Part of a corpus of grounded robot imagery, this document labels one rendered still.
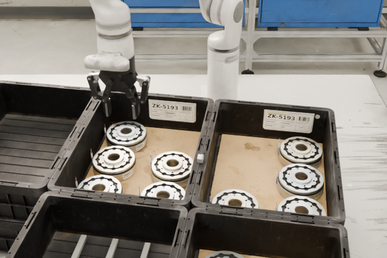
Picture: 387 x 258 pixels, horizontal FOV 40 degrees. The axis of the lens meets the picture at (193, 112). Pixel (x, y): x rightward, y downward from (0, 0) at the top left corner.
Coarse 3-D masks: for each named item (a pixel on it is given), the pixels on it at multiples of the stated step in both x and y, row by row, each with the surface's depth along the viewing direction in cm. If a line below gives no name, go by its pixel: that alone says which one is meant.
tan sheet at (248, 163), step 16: (224, 144) 137; (240, 144) 137; (256, 144) 137; (272, 144) 137; (320, 144) 137; (224, 160) 132; (240, 160) 132; (256, 160) 132; (272, 160) 132; (224, 176) 127; (240, 176) 127; (256, 176) 127; (272, 176) 127; (256, 192) 122; (272, 192) 122; (272, 208) 118
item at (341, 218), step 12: (216, 108) 133; (288, 108) 133; (300, 108) 133; (312, 108) 133; (324, 108) 133; (216, 120) 129; (336, 132) 124; (204, 144) 121; (336, 144) 121; (204, 156) 117; (336, 156) 117; (204, 168) 114; (336, 168) 114; (336, 180) 110; (336, 192) 107; (192, 204) 105; (204, 204) 104; (216, 204) 104; (336, 204) 105; (288, 216) 102; (300, 216) 102; (312, 216) 102; (324, 216) 102
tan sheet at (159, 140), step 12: (156, 132) 141; (168, 132) 141; (180, 132) 141; (192, 132) 141; (156, 144) 137; (168, 144) 137; (180, 144) 137; (192, 144) 137; (144, 156) 133; (156, 156) 133; (192, 156) 133; (144, 168) 129; (132, 180) 125; (144, 180) 125; (132, 192) 122
